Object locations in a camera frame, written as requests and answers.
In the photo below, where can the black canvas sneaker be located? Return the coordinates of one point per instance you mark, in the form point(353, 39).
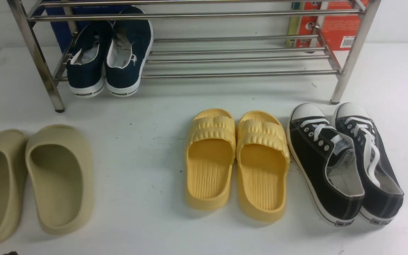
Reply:
point(383, 195)
point(327, 160)

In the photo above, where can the right navy canvas shoe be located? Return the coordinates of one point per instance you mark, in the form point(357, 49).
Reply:
point(127, 54)

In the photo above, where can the navy canvas shoe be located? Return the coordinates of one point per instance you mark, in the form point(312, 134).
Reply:
point(127, 54)
point(85, 65)

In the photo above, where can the left navy canvas shoe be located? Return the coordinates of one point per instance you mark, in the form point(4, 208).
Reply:
point(85, 65)

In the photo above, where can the stainless steel shoe rack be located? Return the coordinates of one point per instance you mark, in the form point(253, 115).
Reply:
point(26, 22)

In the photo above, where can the blue box behind rack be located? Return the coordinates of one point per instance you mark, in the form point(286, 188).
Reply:
point(62, 30)

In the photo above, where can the left yellow rubber slipper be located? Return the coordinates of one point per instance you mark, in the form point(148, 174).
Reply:
point(209, 156)

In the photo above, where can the yellow rubber slipper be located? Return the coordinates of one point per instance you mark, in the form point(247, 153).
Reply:
point(209, 156)
point(263, 161)

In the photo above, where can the right yellow rubber slipper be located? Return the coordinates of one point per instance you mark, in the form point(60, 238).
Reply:
point(263, 161)

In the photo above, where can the red cardboard box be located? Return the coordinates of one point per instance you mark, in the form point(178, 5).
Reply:
point(339, 31)

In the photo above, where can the right beige foam slide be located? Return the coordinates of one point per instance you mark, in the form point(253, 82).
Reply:
point(59, 161)

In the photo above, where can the beige foam slide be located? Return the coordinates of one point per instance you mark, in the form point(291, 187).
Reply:
point(13, 174)
point(59, 161)

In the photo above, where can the left beige foam slide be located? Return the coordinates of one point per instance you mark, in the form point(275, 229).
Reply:
point(13, 174)

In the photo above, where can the dark object bottom edge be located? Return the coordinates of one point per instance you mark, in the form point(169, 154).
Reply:
point(12, 253)

